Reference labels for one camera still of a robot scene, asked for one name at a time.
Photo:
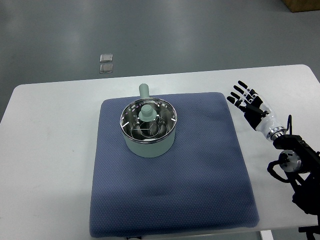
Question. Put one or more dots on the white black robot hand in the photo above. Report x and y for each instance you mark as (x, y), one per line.
(256, 111)

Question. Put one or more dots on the glass lid with green knob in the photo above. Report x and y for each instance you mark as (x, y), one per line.
(148, 120)

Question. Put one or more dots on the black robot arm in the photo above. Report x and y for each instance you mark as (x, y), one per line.
(298, 165)

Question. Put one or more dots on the light green pot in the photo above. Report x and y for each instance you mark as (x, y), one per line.
(149, 150)

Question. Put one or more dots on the blue fabric mat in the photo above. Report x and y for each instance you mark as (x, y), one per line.
(200, 183)

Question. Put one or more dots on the brown cardboard box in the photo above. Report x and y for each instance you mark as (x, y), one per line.
(296, 6)

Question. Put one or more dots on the lower metal floor plate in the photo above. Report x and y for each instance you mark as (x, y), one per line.
(106, 68)

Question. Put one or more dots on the metal floor plate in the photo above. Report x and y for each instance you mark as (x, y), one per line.
(106, 68)
(105, 58)

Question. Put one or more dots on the upper metal floor plate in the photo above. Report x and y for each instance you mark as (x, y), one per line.
(105, 58)

